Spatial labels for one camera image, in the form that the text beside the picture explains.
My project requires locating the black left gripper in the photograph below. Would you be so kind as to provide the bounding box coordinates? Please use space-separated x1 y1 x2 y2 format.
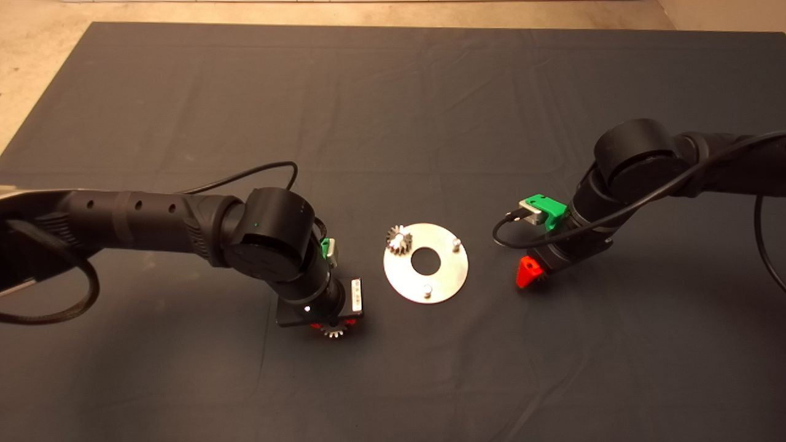
275 277 364 330

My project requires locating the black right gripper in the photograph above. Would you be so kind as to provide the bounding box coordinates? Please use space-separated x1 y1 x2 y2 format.
516 230 615 289

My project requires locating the round metal carrier plate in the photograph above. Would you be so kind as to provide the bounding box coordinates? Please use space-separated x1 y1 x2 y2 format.
383 223 469 304

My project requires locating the dark grey table cloth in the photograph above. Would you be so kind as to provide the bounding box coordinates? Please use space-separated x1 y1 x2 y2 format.
0 22 786 442

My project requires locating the green right camera mount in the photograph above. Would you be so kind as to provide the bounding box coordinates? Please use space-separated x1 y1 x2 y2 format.
527 194 567 232

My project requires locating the thin black left camera cable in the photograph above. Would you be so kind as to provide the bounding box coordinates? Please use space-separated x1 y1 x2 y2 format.
178 161 329 241

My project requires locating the thick braided black cable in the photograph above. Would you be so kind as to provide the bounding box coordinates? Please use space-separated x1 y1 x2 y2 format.
0 218 101 326

